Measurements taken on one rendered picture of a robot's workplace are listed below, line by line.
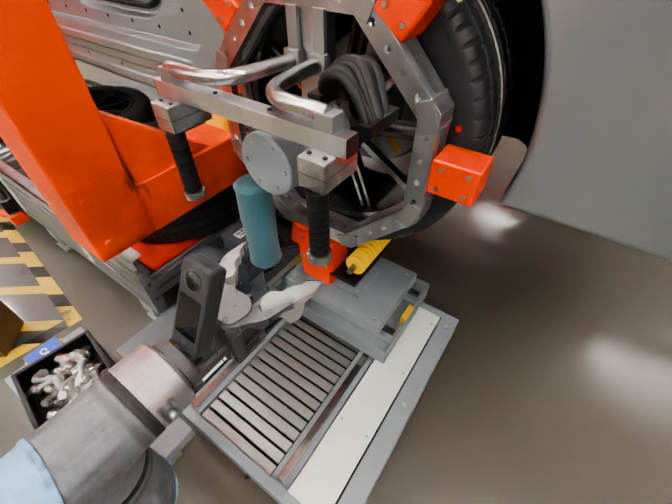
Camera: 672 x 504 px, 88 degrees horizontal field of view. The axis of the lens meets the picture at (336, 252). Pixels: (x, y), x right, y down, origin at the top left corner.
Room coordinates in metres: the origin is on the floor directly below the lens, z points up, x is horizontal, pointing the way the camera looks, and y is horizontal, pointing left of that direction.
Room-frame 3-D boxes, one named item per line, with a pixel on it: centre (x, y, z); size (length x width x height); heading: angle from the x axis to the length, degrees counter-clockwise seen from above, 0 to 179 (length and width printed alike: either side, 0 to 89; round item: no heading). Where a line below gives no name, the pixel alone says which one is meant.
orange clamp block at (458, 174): (0.56, -0.23, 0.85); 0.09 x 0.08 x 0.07; 56
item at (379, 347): (0.87, -0.06, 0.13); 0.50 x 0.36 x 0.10; 56
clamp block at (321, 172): (0.47, 0.01, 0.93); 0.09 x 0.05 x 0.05; 146
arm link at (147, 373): (0.18, 0.20, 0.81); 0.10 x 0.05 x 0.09; 56
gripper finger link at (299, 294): (0.29, 0.06, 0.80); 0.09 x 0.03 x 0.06; 111
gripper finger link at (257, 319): (0.27, 0.10, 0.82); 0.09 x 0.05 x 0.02; 111
